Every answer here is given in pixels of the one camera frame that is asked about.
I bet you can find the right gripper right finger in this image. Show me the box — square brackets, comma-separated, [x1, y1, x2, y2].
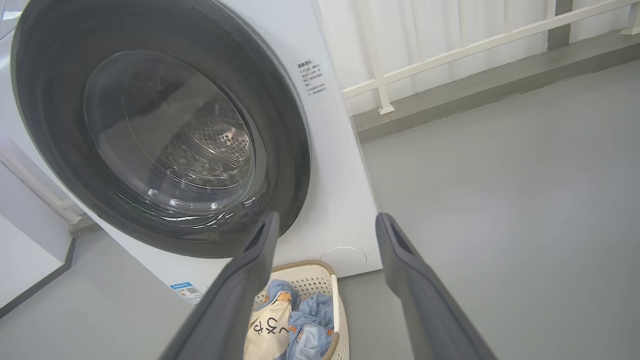
[375, 212, 498, 360]

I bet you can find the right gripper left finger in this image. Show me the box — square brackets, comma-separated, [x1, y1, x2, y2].
[160, 211, 281, 360]

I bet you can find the cream cloth with black letters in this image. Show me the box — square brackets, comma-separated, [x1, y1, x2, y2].
[243, 299, 293, 360]

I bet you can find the blue garment with orange print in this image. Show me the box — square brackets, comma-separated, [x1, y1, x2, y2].
[286, 293, 335, 360]
[264, 279, 302, 312]

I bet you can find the dark round glass washer door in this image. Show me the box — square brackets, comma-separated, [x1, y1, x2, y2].
[11, 0, 312, 259]

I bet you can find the cream perforated laundry basket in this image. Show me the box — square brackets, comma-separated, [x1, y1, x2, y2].
[250, 260, 350, 360]

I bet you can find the white front-load washing machine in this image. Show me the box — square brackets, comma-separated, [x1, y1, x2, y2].
[0, 0, 383, 307]

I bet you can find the blue energy label sticker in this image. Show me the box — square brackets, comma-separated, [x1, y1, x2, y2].
[169, 282, 204, 306]

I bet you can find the round white filter cover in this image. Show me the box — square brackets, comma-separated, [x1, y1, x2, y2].
[320, 246, 369, 277]

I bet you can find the steel perforated washer drum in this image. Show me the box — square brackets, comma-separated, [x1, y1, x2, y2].
[162, 112, 252, 190]

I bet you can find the white metal railing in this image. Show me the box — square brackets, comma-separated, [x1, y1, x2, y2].
[0, 142, 87, 227]
[342, 0, 640, 116]

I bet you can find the black text notice sticker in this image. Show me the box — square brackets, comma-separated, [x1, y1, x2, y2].
[297, 60, 329, 97]

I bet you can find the white curtain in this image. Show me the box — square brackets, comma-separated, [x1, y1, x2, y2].
[317, 0, 640, 116]

